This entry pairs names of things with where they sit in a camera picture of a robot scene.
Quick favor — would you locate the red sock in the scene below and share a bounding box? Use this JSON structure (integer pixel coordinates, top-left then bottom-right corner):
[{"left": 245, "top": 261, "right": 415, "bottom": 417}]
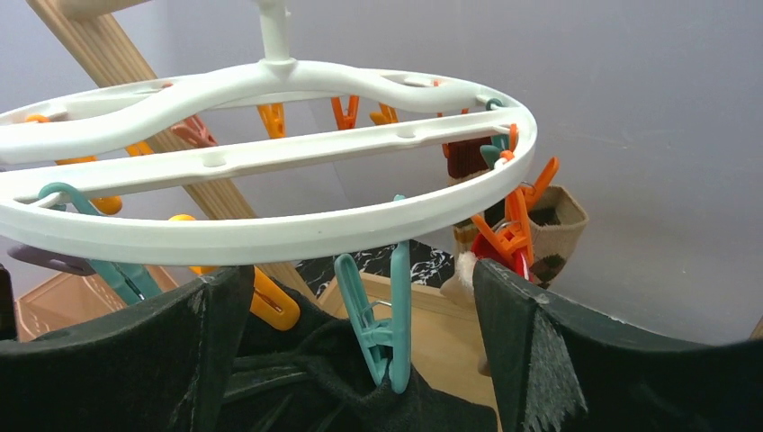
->
[{"left": 471, "top": 233, "right": 532, "bottom": 281}]

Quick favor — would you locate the brown argyle sock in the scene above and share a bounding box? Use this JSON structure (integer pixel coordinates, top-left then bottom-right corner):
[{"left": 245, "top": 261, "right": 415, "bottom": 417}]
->
[{"left": 528, "top": 184, "right": 589, "bottom": 289}]

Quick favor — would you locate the beige sock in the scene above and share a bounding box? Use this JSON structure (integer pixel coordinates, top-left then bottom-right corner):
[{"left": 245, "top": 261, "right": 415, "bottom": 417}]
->
[{"left": 440, "top": 252, "right": 478, "bottom": 310}]

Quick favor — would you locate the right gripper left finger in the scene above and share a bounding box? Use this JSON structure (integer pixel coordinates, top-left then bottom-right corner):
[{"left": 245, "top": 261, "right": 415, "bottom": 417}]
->
[{"left": 1, "top": 266, "right": 254, "bottom": 431}]

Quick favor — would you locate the peach mesh file organizer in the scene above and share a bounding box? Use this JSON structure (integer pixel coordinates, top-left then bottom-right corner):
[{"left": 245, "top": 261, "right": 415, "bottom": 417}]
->
[{"left": 14, "top": 265, "right": 180, "bottom": 343}]

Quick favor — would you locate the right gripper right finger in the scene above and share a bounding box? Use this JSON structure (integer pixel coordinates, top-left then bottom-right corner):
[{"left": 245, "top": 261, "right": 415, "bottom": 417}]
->
[{"left": 472, "top": 259, "right": 762, "bottom": 431}]

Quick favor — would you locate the striped sock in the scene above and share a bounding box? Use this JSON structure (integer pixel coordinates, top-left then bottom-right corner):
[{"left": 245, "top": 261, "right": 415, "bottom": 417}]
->
[{"left": 442, "top": 138, "right": 492, "bottom": 256}]

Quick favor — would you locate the wooden hanger rack frame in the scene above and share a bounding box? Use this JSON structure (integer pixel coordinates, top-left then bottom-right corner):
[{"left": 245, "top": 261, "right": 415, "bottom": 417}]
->
[{"left": 24, "top": 0, "right": 498, "bottom": 412}]

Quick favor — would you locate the white round clip hanger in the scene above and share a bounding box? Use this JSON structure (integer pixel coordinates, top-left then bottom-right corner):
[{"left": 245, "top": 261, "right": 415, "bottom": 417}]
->
[{"left": 1, "top": 1, "right": 537, "bottom": 266}]

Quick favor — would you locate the orange clothes peg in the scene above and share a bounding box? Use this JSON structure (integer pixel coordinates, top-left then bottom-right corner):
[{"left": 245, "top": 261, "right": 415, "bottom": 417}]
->
[{"left": 167, "top": 214, "right": 301, "bottom": 332}]

